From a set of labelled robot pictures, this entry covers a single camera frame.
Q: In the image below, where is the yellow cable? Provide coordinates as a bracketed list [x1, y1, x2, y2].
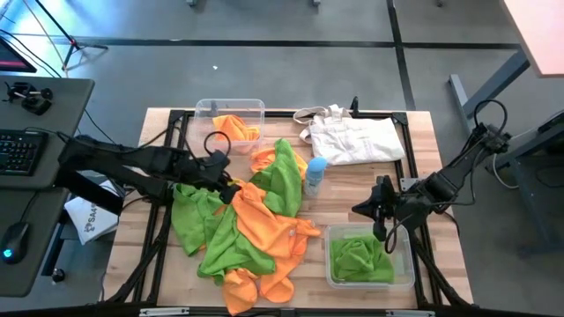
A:
[21, 0, 70, 78]

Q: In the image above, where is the grey desk frame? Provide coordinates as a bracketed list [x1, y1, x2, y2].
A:
[484, 109, 564, 256]

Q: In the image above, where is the silver metal bracket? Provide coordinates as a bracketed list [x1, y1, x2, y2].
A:
[138, 306, 190, 317]
[385, 309, 436, 317]

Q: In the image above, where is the orange microfiber towel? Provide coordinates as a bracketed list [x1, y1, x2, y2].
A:
[212, 114, 262, 154]
[221, 267, 261, 317]
[213, 178, 243, 217]
[259, 215, 323, 305]
[231, 180, 283, 259]
[249, 147, 309, 181]

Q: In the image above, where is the black floor cable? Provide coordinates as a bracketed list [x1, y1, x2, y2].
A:
[0, 28, 63, 78]

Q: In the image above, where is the clear plastic bin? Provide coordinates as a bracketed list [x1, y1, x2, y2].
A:
[323, 222, 416, 291]
[193, 98, 266, 155]

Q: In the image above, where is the pink table top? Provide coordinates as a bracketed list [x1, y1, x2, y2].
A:
[501, 0, 564, 79]

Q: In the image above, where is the grey computer desk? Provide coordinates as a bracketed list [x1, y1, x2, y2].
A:
[0, 74, 96, 299]

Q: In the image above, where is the grey table leg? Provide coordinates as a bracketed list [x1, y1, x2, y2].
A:
[448, 48, 531, 133]

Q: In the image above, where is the black keyboard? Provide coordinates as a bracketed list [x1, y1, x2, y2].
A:
[0, 129, 49, 177]

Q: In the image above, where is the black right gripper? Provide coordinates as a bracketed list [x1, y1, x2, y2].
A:
[352, 175, 418, 241]

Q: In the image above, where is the white canvas tote bag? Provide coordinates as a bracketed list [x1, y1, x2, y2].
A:
[293, 104, 406, 167]

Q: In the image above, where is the white printed bag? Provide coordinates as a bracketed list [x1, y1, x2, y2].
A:
[64, 180, 120, 246]

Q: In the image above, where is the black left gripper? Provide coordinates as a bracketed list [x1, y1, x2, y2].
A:
[188, 151, 242, 206]

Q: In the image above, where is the white cable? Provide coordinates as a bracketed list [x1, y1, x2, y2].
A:
[491, 151, 521, 190]

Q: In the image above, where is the black clamp mount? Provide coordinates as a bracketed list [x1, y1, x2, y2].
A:
[3, 81, 54, 116]

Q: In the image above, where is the black monitor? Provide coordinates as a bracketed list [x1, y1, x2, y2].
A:
[0, 36, 38, 74]

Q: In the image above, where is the light blue spray bottle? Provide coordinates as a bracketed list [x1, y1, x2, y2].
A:
[303, 157, 329, 198]

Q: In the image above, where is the black light stand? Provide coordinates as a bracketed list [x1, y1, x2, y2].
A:
[34, 0, 109, 70]

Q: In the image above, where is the black aluminium table frame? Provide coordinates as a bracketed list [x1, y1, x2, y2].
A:
[103, 107, 472, 309]

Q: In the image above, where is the black computer mouse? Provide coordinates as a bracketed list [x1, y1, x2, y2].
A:
[0, 221, 31, 265]

